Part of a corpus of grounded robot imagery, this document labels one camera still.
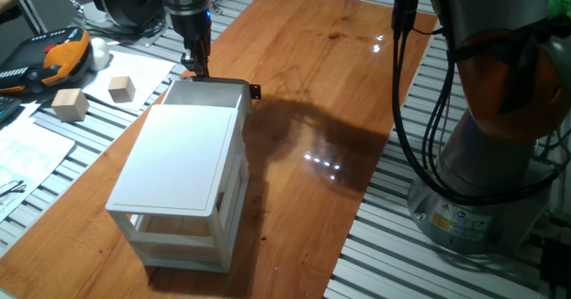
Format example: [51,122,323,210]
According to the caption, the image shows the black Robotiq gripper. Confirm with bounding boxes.
[170,12,213,79]

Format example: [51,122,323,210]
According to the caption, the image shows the person forearm blue sleeve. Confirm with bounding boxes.
[0,0,51,26]

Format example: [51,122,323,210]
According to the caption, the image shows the white plastic drawer cabinet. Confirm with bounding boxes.
[104,104,251,274]

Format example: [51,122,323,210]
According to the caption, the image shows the medium wooden cube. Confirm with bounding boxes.
[107,75,137,104]

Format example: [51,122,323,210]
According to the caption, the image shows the white egg shaped object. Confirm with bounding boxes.
[87,37,112,72]

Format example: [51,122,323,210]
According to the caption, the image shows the black round spool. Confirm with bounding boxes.
[90,0,167,30]

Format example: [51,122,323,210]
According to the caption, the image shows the glossy orange wooden board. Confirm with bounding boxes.
[0,0,439,299]

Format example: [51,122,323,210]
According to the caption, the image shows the large wooden cube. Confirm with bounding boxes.
[51,87,90,123]

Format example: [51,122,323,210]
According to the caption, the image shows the black orange teach pendant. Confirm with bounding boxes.
[0,26,93,96]

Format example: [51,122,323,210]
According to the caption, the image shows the printed white paper sheet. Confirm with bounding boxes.
[0,118,76,223]

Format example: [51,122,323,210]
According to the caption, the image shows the black computer keyboard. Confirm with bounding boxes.
[0,95,22,124]

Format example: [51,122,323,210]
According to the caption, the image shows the black rimmed eyeglasses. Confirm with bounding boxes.
[0,179,27,200]

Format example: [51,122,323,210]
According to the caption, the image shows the green cloth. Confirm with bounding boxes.
[547,0,571,21]

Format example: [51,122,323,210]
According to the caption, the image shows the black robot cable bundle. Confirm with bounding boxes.
[390,0,571,207]

